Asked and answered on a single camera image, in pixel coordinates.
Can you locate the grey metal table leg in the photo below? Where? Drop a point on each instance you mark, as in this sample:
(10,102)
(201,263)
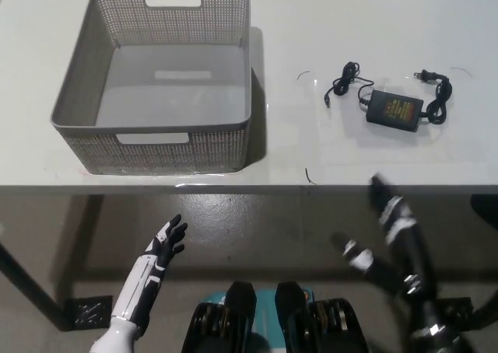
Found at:
(31,283)

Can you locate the black table foot plate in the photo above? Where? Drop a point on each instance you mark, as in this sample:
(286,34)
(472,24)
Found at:
(89,310)

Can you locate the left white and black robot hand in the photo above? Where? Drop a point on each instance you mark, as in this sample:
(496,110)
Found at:
(161,248)

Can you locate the black robot body teal tops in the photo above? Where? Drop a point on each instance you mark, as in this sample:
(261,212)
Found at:
(241,322)

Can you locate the grey perforated plastic basket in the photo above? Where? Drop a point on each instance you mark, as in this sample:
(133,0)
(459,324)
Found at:
(97,77)

